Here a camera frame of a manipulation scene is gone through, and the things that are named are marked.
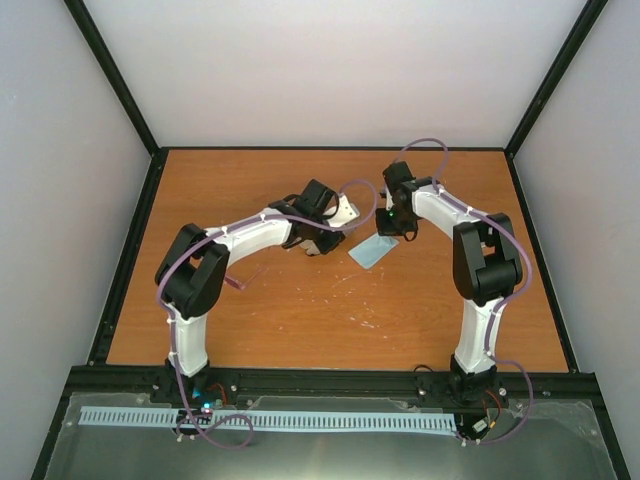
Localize plaid brown glasses case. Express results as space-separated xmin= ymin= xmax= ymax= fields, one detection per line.
xmin=298 ymin=237 xmax=322 ymax=257

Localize light blue cleaning cloth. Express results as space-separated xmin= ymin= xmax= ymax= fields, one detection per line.
xmin=348 ymin=233 xmax=399 ymax=269

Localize pink transparent sunglasses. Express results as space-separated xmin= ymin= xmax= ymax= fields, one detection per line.
xmin=224 ymin=268 xmax=267 ymax=291

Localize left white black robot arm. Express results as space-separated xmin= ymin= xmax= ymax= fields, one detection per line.
xmin=155 ymin=180 xmax=359 ymax=403

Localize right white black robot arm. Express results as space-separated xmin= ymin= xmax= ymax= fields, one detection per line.
xmin=376 ymin=161 xmax=524 ymax=405

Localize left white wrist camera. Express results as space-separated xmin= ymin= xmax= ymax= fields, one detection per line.
xmin=324 ymin=193 xmax=360 ymax=228

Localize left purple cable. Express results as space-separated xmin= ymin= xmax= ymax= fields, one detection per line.
xmin=157 ymin=179 xmax=377 ymax=449

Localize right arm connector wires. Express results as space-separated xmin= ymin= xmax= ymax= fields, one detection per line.
xmin=469 ymin=389 xmax=503 ymax=436

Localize black aluminium mounting rail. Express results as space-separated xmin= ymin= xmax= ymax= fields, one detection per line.
xmin=64 ymin=365 xmax=599 ymax=406

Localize black enclosure frame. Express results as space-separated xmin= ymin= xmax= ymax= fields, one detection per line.
xmin=29 ymin=0 xmax=632 ymax=480

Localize light blue slotted cable duct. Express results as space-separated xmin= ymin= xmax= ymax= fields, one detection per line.
xmin=77 ymin=406 xmax=456 ymax=436

